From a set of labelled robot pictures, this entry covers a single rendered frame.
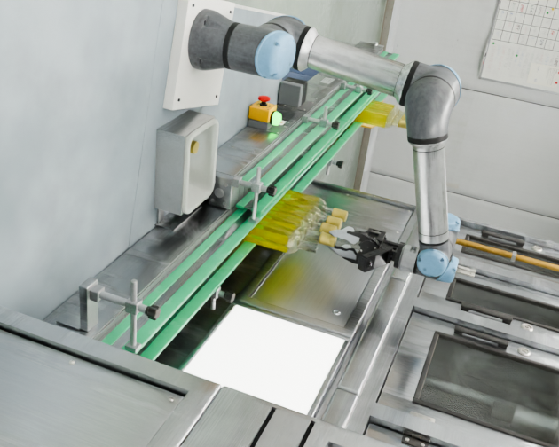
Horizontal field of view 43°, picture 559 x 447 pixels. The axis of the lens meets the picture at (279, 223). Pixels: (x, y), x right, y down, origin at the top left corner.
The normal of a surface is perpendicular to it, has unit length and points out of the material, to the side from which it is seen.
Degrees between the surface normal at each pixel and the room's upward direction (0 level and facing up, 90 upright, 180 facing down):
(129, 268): 90
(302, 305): 90
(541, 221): 90
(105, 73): 0
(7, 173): 0
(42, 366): 90
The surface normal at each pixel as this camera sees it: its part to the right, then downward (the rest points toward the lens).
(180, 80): 0.93, 0.26
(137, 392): 0.10, -0.87
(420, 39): -0.36, 0.41
